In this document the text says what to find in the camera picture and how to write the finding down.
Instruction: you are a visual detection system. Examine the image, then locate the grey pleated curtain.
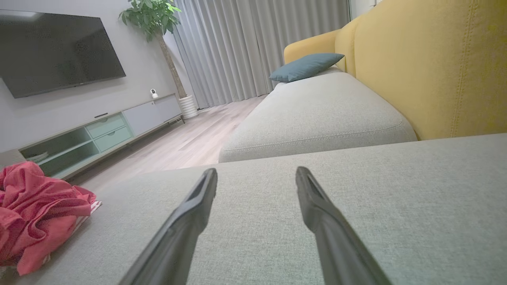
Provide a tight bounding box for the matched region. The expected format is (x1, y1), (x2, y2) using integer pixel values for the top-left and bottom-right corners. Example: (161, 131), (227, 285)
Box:
(164, 0), (351, 110)

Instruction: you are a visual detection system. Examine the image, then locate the grey sofa back cushion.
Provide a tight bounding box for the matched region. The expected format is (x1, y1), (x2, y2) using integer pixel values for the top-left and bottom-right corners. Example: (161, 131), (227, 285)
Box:
(218, 66), (418, 163)

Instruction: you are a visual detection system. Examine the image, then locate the yellow sofa backrest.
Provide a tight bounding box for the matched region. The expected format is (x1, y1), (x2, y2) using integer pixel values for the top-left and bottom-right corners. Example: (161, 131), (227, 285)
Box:
(283, 0), (507, 141)

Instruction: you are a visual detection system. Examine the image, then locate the large grey sofa seat cushion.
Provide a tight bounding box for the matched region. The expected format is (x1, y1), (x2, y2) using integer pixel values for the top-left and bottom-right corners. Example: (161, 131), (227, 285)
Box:
(0, 133), (507, 285)

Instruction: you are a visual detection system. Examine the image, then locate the black flat screen television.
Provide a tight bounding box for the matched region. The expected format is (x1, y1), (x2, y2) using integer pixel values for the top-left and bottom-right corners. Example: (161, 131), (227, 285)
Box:
(0, 10), (126, 99)

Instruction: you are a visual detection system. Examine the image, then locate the blue throw pillow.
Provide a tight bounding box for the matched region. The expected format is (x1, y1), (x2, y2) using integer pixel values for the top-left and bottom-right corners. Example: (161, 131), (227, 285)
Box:
(269, 53), (345, 83)

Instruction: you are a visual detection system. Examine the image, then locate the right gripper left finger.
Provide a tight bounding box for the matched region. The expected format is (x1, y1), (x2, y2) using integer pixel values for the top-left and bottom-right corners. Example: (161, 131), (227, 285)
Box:
(119, 168), (218, 285)

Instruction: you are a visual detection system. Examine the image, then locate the red and white jersey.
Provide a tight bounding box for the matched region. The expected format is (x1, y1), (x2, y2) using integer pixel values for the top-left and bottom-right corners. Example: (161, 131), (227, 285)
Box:
(0, 160), (103, 277)

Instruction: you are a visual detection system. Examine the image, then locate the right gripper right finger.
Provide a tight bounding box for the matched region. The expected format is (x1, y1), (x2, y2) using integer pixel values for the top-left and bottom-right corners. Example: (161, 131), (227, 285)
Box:
(295, 166), (393, 285)

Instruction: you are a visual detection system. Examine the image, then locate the grey green TV cabinet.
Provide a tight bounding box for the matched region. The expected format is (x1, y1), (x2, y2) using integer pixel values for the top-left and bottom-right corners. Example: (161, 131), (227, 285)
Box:
(18, 93), (186, 181)

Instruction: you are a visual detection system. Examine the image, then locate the green potted tree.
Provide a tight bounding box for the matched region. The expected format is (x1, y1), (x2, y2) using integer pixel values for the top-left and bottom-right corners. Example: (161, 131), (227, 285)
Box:
(119, 0), (187, 99)

